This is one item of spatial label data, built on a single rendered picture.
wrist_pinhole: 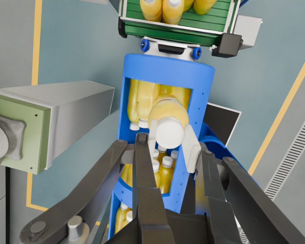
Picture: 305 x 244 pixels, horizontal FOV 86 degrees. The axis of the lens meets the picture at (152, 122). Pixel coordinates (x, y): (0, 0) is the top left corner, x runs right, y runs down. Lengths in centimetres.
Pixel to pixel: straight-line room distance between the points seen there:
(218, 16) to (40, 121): 82
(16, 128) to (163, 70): 64
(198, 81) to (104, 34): 141
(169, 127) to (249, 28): 73
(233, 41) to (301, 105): 156
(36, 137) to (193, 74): 66
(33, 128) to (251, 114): 178
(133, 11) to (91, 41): 105
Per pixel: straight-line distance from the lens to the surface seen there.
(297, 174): 248
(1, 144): 81
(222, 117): 165
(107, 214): 187
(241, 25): 87
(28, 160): 89
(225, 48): 69
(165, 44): 60
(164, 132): 21
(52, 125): 85
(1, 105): 88
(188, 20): 78
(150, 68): 42
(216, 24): 80
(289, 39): 201
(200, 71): 45
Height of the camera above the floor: 165
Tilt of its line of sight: 73 degrees down
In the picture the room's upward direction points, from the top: 169 degrees counter-clockwise
